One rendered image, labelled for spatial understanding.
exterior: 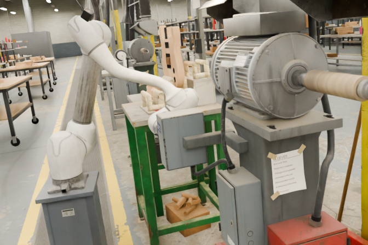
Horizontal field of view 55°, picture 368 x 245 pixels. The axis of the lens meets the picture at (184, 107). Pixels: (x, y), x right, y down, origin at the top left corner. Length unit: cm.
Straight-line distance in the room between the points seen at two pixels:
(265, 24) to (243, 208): 57
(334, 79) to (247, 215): 53
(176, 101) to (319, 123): 82
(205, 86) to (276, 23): 124
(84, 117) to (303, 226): 126
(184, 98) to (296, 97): 76
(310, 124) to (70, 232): 131
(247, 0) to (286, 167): 63
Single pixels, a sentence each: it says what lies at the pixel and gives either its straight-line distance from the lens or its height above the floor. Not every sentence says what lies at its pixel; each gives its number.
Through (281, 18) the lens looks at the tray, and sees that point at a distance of 110.
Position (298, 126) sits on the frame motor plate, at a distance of 105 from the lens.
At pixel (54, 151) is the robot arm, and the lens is 185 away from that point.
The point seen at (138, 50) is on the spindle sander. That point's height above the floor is 126.
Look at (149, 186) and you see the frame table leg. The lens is 220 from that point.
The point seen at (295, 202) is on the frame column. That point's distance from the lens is 123.
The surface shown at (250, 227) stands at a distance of 122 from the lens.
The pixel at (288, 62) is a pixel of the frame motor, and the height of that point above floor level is 130.
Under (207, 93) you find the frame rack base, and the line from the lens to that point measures 228.
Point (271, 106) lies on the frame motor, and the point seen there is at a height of 118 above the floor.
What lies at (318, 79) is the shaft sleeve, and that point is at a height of 126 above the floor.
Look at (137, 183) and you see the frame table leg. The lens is 278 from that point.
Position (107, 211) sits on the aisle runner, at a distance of 315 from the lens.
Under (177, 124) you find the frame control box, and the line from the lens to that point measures 127.
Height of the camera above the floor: 141
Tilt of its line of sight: 12 degrees down
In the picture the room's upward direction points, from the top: 6 degrees counter-clockwise
